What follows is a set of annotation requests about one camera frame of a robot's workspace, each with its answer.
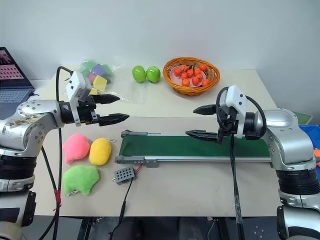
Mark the purple foam block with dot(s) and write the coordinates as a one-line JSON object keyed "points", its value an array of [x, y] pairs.
{"points": [[99, 69]]}

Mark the pink plush toy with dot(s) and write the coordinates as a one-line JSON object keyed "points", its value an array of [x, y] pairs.
{"points": [[75, 148]]}

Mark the green plush toy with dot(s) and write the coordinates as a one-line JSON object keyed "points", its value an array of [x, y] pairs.
{"points": [[80, 180]]}

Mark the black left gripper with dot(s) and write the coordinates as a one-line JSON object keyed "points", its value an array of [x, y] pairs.
{"points": [[87, 111]]}

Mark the orange wicker basket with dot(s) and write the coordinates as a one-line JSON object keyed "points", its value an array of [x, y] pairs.
{"points": [[172, 83]]}

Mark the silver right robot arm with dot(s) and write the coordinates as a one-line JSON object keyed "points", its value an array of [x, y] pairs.
{"points": [[287, 140]]}

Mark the green foam block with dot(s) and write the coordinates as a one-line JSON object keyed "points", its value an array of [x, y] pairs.
{"points": [[86, 63]]}

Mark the black table frame leg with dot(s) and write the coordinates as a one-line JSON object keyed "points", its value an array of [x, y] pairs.
{"points": [[83, 228]]}

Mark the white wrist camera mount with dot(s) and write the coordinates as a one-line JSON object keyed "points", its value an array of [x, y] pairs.
{"points": [[236, 97], [76, 85]]}

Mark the small toy orange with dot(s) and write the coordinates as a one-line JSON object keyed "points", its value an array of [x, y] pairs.
{"points": [[197, 71], [199, 76], [203, 67], [185, 76], [190, 72], [184, 68], [195, 80], [205, 82], [185, 82], [177, 72]]}

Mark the red tape wrap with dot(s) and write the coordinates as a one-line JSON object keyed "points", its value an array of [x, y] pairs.
{"points": [[58, 196]]}

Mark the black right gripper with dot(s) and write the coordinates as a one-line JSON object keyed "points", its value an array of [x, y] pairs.
{"points": [[227, 125]]}

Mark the green tray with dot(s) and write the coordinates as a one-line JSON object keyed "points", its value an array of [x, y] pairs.
{"points": [[303, 117]]}

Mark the pink plate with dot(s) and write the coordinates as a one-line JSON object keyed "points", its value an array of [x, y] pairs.
{"points": [[175, 78]]}

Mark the blue plastic bin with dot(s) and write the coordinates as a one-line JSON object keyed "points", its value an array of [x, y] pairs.
{"points": [[310, 135]]}

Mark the yellow foam block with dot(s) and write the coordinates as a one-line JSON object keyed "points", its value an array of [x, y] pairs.
{"points": [[99, 83]]}

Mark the open laptop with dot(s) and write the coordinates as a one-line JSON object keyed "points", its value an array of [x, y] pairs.
{"points": [[12, 82]]}

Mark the green toy apple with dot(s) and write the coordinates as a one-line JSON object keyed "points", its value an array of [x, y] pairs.
{"points": [[138, 73], [153, 74]]}

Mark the yellow plush toy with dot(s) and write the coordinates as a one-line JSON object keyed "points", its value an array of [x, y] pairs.
{"points": [[100, 151]]}

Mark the gray perforated control box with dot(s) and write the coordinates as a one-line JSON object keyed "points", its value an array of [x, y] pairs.
{"points": [[124, 175]]}

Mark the green conveyor belt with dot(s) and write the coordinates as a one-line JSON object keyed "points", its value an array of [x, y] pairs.
{"points": [[175, 148]]}

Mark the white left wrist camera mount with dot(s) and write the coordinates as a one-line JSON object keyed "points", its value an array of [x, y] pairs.
{"points": [[76, 85]]}

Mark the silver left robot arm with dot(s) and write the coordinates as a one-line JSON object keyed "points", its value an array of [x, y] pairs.
{"points": [[27, 113]]}

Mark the clear plastic bag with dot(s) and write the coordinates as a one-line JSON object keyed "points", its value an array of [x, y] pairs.
{"points": [[110, 86]]}

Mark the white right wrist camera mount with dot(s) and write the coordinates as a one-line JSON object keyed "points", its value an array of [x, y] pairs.
{"points": [[236, 97]]}

